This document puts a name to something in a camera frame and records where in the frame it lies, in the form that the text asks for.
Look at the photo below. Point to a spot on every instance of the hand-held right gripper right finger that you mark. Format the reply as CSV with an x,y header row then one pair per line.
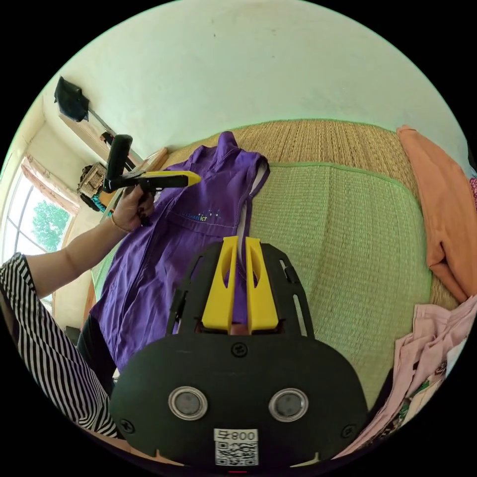
x,y
262,302

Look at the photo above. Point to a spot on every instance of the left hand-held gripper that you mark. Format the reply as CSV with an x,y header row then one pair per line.
x,y
167,182

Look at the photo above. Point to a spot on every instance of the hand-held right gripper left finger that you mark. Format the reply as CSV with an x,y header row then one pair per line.
x,y
218,298

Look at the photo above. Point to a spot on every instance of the purple vest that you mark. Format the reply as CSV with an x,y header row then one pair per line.
x,y
160,261

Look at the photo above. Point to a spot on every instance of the person's left forearm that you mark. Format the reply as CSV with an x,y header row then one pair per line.
x,y
78,253

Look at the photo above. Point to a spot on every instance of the person's left hand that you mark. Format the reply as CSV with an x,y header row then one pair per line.
x,y
130,210

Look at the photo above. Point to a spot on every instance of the woven basket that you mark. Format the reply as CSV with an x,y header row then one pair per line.
x,y
91,180

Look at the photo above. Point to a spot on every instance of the bed with woven mat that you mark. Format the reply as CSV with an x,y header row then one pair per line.
x,y
354,242

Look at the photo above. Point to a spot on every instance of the pink curtain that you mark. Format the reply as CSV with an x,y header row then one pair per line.
x,y
48,182

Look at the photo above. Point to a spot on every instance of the window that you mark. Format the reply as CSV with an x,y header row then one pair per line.
x,y
33,223

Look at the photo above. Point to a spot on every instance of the pile of clothes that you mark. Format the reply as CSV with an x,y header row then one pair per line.
x,y
439,208

